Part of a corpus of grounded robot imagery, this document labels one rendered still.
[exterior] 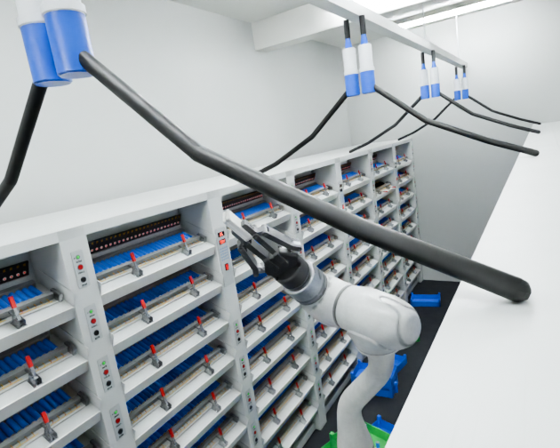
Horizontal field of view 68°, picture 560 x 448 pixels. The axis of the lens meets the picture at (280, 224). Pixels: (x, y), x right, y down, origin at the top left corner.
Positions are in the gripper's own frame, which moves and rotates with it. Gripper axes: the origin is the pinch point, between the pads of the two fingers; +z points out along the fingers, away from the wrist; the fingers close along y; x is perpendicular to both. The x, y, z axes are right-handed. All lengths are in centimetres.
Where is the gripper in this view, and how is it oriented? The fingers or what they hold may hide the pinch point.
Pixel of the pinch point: (237, 225)
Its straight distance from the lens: 81.3
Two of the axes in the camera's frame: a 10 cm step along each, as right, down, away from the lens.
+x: 1.3, 6.6, -7.4
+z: -5.9, -5.5, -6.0
